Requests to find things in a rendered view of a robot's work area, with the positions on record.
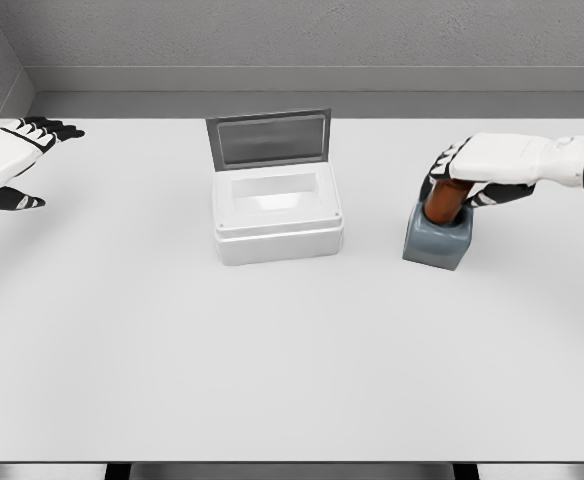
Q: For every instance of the grey square holder block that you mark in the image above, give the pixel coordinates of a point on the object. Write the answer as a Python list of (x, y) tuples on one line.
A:
[(437, 242)]

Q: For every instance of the white open box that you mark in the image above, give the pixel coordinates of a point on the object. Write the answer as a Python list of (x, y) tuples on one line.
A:
[(277, 217)]

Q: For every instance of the brown cylindrical bottle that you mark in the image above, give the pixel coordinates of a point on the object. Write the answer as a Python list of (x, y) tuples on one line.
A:
[(444, 202)]

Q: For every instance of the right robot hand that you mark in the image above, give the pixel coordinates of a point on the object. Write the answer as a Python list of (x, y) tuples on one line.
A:
[(492, 157)]

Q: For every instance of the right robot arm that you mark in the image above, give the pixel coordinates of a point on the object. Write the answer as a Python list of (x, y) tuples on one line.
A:
[(579, 160)]

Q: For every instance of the grey box lid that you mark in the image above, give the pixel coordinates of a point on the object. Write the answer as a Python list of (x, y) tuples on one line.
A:
[(269, 140)]

